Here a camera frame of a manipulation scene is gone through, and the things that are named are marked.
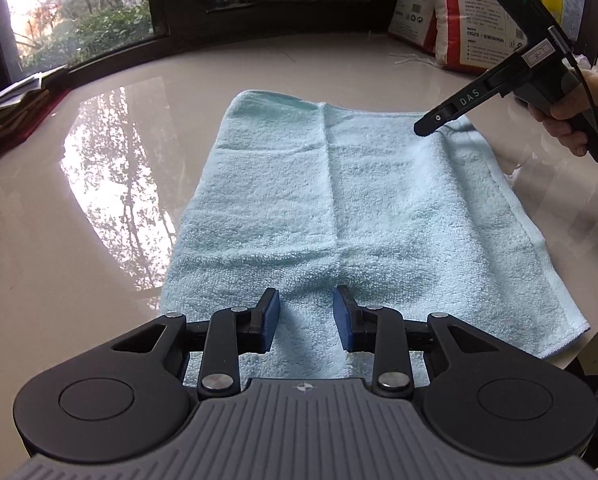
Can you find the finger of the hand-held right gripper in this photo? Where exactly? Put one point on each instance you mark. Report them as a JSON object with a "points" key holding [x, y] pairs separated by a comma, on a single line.
{"points": [[454, 106]]}

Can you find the person's right hand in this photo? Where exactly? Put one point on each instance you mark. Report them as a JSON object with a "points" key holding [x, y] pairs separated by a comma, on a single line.
{"points": [[561, 115]]}

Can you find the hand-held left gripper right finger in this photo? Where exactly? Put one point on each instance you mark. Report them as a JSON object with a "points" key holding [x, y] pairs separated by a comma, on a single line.
{"points": [[341, 322]]}

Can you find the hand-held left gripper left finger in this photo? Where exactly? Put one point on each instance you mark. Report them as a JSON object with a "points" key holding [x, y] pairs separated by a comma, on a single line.
{"points": [[269, 320]]}

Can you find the red and white rice bag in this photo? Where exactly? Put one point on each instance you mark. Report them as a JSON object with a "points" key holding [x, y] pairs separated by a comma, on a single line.
{"points": [[474, 25]]}

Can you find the light blue towel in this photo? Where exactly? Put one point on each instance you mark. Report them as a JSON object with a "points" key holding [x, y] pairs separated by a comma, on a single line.
{"points": [[354, 195]]}

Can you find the yellow package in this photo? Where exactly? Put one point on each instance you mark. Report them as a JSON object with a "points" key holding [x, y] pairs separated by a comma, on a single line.
{"points": [[553, 7]]}

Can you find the stack of books and papers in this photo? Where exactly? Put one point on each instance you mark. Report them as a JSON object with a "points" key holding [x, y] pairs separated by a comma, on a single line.
{"points": [[14, 110]]}

